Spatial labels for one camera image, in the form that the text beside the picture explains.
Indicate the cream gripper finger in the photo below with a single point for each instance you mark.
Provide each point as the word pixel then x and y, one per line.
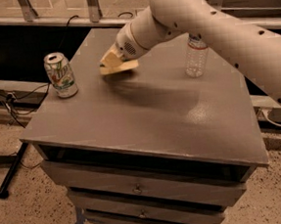
pixel 113 57

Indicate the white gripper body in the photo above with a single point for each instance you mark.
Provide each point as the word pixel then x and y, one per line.
pixel 125 46

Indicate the green and yellow sponge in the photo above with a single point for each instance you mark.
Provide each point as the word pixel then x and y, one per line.
pixel 123 67

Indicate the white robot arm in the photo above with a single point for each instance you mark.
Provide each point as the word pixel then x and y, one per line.
pixel 253 50

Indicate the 7up soda can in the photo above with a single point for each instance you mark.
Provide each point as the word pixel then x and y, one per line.
pixel 60 74

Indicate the clear plastic water bottle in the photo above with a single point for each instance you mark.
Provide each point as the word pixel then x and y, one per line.
pixel 197 54

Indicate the grey drawer cabinet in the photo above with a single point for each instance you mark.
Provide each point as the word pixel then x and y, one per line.
pixel 154 119

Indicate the top grey drawer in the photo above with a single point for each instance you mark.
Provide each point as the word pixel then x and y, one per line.
pixel 153 186

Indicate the black metal floor bar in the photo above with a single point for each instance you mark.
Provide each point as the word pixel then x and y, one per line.
pixel 4 189

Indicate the middle grey drawer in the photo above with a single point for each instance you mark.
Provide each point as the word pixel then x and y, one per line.
pixel 145 207

